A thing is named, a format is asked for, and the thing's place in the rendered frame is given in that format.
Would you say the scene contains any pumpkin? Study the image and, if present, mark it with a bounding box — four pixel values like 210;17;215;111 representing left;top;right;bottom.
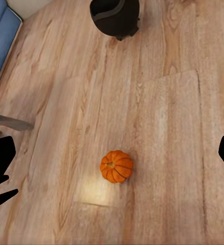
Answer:
100;150;133;183

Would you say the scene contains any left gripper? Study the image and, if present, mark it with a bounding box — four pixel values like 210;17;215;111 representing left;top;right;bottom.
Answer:
0;174;19;205

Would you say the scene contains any cauldron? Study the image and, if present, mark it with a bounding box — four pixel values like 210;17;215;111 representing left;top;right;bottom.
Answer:
90;0;140;40

